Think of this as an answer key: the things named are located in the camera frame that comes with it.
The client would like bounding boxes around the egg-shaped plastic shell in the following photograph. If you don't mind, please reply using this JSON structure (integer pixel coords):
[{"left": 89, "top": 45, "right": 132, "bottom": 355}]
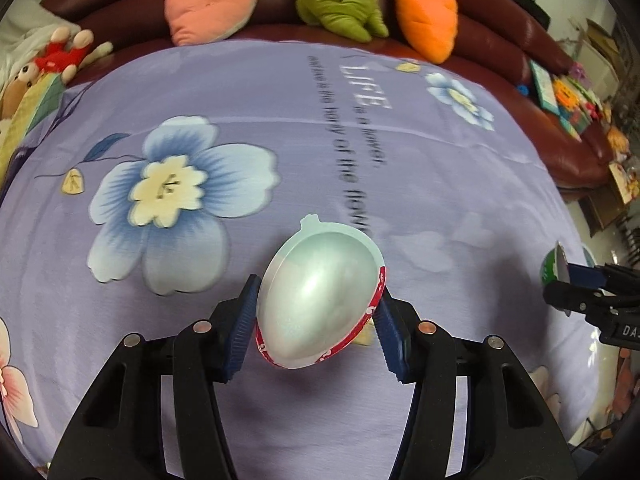
[{"left": 255, "top": 214, "right": 388, "bottom": 371}]

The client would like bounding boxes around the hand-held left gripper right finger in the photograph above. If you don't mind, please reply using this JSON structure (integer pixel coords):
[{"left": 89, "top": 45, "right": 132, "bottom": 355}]
[{"left": 372, "top": 295, "right": 573, "bottom": 480}]

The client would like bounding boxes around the cardboard box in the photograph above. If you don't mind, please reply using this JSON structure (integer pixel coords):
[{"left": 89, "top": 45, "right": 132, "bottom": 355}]
[{"left": 585, "top": 17, "right": 626, "bottom": 91}]

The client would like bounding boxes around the stack of colourful toys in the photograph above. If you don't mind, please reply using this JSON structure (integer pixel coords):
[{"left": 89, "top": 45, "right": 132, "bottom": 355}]
[{"left": 552, "top": 75, "right": 606, "bottom": 141}]

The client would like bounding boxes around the colourful striped cloth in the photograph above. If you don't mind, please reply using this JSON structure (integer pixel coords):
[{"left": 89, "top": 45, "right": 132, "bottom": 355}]
[{"left": 0, "top": 72, "right": 66, "bottom": 186}]

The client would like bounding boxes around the pink rabbit plush pillow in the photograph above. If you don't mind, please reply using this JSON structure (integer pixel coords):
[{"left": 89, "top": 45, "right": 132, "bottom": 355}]
[{"left": 165, "top": 0, "right": 261, "bottom": 48}]

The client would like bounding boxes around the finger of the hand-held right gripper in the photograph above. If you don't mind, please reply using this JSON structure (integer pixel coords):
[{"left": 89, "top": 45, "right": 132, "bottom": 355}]
[
  {"left": 544, "top": 280, "right": 618, "bottom": 318},
  {"left": 567, "top": 262, "right": 640, "bottom": 297}
]

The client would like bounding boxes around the white cloth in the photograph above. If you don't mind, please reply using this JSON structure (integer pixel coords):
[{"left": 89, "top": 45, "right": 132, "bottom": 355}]
[{"left": 0, "top": 22, "right": 53, "bottom": 78}]

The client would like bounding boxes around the dark red leather sofa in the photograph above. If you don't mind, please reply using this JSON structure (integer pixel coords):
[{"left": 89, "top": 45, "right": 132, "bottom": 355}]
[{"left": 40, "top": 0, "right": 621, "bottom": 203}]

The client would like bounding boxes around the green foil lid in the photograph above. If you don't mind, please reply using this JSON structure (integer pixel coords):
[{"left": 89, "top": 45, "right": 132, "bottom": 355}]
[{"left": 540, "top": 241, "right": 571, "bottom": 317}]

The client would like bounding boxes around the teal picture book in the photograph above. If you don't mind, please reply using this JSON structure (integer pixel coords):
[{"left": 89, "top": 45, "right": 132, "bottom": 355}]
[{"left": 530, "top": 60, "right": 556, "bottom": 111}]

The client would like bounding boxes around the purple floral tablecloth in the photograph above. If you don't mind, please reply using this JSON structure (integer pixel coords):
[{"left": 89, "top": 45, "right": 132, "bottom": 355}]
[{"left": 0, "top": 40, "right": 608, "bottom": 480}]

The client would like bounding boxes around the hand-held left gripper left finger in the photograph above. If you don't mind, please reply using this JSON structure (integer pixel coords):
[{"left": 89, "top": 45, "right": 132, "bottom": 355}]
[{"left": 47, "top": 274, "right": 263, "bottom": 480}]

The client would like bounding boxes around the green plush toy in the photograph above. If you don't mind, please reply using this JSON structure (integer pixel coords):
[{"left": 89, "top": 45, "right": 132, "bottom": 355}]
[{"left": 295, "top": 0, "right": 391, "bottom": 43}]

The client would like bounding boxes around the orange carrot plush toy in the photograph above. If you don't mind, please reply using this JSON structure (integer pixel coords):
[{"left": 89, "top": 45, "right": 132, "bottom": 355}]
[{"left": 394, "top": 0, "right": 458, "bottom": 65}]

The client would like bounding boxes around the brown teddy bear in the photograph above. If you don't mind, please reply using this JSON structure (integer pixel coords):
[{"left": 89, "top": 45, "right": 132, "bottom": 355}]
[{"left": 0, "top": 62, "right": 41, "bottom": 116}]

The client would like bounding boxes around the red dressed plush doll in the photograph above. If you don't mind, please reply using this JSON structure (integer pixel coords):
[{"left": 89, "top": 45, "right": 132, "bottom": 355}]
[{"left": 32, "top": 27, "right": 113, "bottom": 83}]

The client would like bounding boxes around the wooden side table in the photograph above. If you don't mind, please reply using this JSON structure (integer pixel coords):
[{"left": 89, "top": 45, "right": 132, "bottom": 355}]
[{"left": 585, "top": 175, "right": 631, "bottom": 236}]

